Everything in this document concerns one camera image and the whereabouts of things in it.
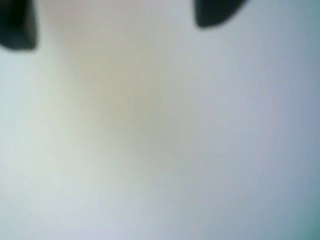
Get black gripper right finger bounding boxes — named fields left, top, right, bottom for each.
left=192, top=0, right=248, bottom=28

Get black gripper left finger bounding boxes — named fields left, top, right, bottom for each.
left=0, top=0, right=39, bottom=51

